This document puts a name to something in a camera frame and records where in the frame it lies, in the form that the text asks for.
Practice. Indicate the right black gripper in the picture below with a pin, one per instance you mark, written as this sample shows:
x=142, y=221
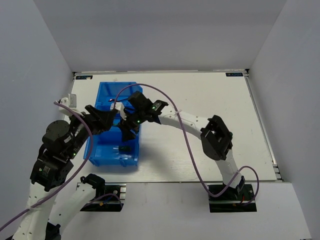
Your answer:
x=127, y=134

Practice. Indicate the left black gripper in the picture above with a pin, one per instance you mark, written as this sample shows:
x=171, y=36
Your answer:
x=104, y=118

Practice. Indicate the green orange stubby screwdriver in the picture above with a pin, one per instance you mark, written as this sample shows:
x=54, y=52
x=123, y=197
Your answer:
x=122, y=148

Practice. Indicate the brown hex key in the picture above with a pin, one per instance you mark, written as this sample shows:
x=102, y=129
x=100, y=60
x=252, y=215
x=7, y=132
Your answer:
x=112, y=100

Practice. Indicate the blue plastic compartment bin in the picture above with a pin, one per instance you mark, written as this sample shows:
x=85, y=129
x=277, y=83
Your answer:
x=103, y=144

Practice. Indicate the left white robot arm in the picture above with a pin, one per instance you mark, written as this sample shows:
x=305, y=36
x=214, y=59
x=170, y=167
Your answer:
x=47, y=179

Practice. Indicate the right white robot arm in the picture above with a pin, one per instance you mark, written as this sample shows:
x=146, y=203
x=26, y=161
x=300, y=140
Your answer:
x=216, y=139

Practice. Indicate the left table logo sticker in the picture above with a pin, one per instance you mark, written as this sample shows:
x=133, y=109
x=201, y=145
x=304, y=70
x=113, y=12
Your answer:
x=84, y=77

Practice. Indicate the table logo sticker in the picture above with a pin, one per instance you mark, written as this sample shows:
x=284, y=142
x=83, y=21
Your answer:
x=234, y=74
x=84, y=77

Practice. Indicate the right table logo sticker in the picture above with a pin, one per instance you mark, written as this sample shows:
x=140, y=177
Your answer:
x=234, y=74

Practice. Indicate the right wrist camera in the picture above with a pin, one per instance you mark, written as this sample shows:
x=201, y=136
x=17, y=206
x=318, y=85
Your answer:
x=120, y=108

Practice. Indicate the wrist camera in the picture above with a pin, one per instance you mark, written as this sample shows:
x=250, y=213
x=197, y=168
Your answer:
x=70, y=101
x=120, y=108

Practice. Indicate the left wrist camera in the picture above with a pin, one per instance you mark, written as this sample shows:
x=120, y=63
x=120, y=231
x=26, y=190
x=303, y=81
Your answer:
x=70, y=101

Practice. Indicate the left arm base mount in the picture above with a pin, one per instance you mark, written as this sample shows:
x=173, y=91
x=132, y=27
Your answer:
x=110, y=199

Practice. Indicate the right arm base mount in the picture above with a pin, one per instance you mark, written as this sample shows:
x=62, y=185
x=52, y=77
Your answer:
x=228, y=202

